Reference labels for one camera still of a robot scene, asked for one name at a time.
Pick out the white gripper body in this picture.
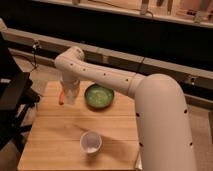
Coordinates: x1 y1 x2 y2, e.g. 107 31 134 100
62 80 80 105

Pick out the green ceramic bowl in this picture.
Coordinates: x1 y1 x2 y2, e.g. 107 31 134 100
84 84 114 109

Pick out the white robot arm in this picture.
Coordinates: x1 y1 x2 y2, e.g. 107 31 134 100
55 46 197 171

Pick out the orange carrot toy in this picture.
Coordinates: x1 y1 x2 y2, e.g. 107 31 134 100
59 92 64 105

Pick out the white paper cup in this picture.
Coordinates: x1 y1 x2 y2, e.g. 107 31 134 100
80 131 102 155

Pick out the black hanging cable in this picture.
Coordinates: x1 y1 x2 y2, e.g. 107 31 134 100
31 41 40 73

